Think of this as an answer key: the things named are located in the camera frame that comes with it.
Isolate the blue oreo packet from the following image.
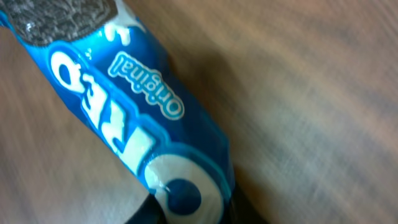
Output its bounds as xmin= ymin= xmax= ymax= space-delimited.
xmin=1 ymin=0 xmax=235 ymax=223

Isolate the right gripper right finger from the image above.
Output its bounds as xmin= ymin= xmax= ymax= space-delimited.
xmin=228 ymin=184 xmax=267 ymax=224

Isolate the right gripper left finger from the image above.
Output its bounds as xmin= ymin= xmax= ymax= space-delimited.
xmin=125 ymin=194 xmax=167 ymax=224

